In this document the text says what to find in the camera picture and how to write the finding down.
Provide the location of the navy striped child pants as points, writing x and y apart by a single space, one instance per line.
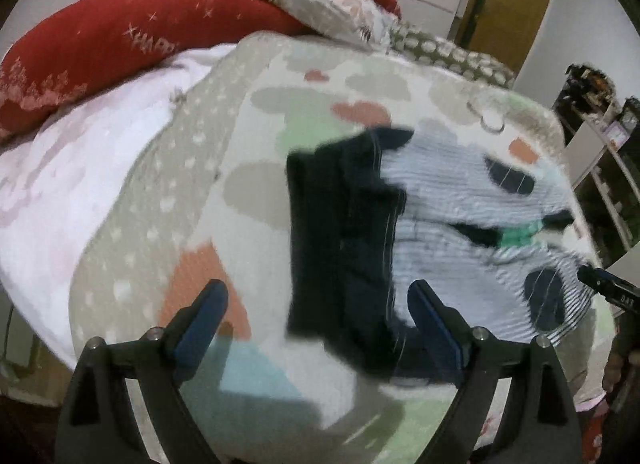
374 213

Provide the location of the right hand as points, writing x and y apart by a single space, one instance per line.
616 361

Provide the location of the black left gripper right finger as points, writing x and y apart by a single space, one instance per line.
539 423

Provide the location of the floral patterned pillow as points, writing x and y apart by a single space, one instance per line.
360 23

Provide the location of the white shelf unit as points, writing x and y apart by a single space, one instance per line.
601 135

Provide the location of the heart patterned quilt bedspread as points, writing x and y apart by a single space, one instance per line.
208 199

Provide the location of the long red happy pillow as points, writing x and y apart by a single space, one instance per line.
91 45

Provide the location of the brown wooden door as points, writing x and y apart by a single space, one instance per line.
505 29

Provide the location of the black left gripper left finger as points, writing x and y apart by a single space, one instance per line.
97 423

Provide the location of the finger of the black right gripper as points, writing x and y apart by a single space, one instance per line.
616 291

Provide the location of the pink white blanket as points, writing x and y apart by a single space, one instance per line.
58 185

